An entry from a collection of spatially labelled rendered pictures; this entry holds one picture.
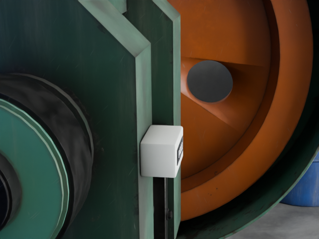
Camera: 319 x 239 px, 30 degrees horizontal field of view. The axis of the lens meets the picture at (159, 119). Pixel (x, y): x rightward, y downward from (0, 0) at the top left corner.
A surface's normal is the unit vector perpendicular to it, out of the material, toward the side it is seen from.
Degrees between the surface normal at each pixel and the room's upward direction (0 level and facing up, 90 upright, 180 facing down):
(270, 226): 0
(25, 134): 90
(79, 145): 71
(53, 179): 90
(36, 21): 90
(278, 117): 90
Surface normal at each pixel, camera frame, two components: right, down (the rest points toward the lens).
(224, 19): -0.15, 0.28
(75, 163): 0.97, -0.15
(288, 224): -0.01, -0.96
